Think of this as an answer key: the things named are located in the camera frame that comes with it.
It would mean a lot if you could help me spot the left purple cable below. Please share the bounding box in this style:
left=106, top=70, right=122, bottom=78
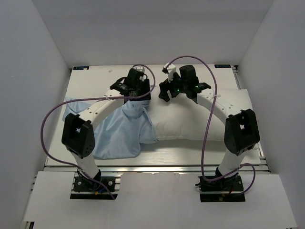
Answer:
left=41, top=63, right=156, bottom=200

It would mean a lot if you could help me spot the aluminium front rail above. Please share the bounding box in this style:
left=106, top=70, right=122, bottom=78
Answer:
left=43, top=164, right=271, bottom=176

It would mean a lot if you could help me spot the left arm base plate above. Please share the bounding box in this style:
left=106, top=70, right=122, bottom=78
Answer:
left=70, top=175, right=120, bottom=200

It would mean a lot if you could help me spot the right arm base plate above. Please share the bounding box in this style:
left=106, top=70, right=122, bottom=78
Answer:
left=195, top=175, right=245, bottom=203

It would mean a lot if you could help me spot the white pillow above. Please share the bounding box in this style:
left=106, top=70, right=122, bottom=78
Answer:
left=147, top=88, right=253, bottom=141

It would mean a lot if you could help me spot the light blue pillowcase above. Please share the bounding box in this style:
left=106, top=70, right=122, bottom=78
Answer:
left=64, top=95, right=158, bottom=160

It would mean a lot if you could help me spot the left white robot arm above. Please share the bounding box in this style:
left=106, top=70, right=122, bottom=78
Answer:
left=61, top=65, right=157, bottom=190

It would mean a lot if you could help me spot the right blue table label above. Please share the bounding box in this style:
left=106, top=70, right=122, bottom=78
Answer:
left=214, top=64, right=231, bottom=68

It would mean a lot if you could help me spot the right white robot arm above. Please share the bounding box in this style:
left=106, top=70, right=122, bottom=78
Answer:
left=159, top=63, right=260, bottom=190

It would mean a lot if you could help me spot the right aluminium side rail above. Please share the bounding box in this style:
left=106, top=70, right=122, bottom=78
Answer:
left=232, top=65, right=266, bottom=166

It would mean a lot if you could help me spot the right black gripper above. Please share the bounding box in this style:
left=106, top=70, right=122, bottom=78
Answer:
left=159, top=72, right=188, bottom=102

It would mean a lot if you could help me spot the wrist white camera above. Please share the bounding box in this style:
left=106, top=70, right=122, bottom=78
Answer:
left=162, top=62, right=176, bottom=82
left=133, top=66, right=145, bottom=73

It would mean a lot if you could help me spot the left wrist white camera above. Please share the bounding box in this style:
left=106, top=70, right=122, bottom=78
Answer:
left=133, top=66, right=145, bottom=73

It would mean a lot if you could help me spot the purple cable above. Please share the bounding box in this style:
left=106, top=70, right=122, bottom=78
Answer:
left=41, top=63, right=156, bottom=200
left=165, top=55, right=257, bottom=197

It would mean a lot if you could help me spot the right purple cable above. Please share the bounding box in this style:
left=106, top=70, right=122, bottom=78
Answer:
left=165, top=55, right=257, bottom=197

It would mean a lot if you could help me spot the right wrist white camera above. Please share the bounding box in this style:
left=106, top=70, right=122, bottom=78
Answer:
left=162, top=62, right=176, bottom=82

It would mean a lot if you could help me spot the left blue table label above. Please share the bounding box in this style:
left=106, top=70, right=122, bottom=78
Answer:
left=73, top=66, right=89, bottom=71

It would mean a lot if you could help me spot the blue table label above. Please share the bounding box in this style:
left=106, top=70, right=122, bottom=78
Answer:
left=73, top=66, right=89, bottom=71
left=214, top=64, right=231, bottom=68

